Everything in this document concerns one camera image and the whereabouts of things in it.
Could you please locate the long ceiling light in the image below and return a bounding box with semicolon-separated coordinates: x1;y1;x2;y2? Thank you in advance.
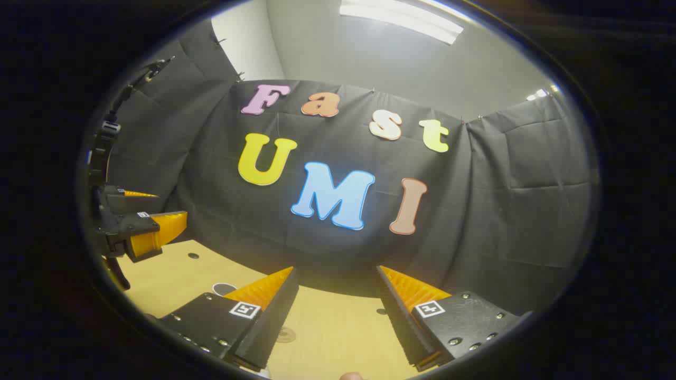
339;0;465;46

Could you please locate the black backdrop cloth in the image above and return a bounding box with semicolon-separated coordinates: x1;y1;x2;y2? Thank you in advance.
92;18;600;317

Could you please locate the light wooden desktop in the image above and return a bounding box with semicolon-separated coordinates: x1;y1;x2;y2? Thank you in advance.
103;239;423;380

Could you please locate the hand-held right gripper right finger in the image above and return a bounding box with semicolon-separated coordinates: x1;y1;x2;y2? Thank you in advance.
376;265;534;372

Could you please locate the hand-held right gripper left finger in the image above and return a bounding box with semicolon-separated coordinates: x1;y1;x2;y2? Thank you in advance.
157;267;300;372

